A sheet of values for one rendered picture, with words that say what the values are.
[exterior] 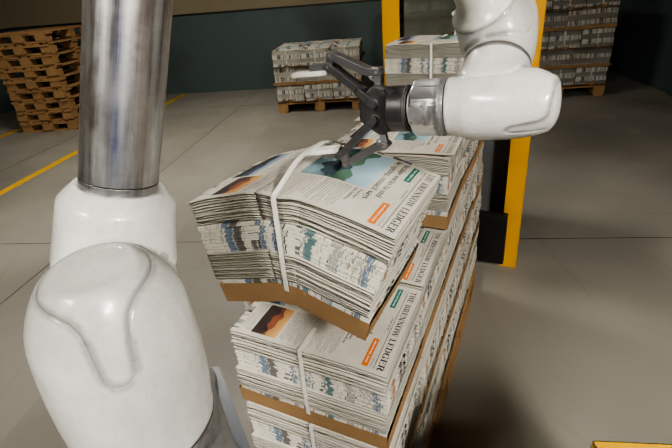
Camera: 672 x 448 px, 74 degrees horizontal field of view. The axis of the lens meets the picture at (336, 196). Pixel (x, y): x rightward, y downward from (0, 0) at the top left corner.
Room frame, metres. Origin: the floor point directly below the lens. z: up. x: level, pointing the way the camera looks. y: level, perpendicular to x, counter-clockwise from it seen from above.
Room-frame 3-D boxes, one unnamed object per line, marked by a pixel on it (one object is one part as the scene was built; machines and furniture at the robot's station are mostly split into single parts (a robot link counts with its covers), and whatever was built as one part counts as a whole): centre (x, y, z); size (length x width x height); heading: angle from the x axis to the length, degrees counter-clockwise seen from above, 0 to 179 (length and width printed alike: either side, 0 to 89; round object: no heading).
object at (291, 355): (1.22, -0.15, 0.42); 1.17 x 0.39 x 0.83; 154
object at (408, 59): (1.87, -0.47, 0.65); 0.39 x 0.30 x 1.29; 64
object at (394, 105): (0.73, -0.10, 1.31); 0.09 x 0.07 x 0.08; 62
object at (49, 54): (6.70, 3.87, 0.65); 1.26 x 0.86 x 1.30; 176
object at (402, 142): (1.33, -0.22, 1.06); 0.37 x 0.29 x 0.01; 66
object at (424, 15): (2.28, -0.67, 1.27); 0.57 x 0.01 x 0.65; 64
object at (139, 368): (0.38, 0.25, 1.17); 0.18 x 0.16 x 0.22; 26
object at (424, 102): (0.69, -0.16, 1.32); 0.09 x 0.06 x 0.09; 152
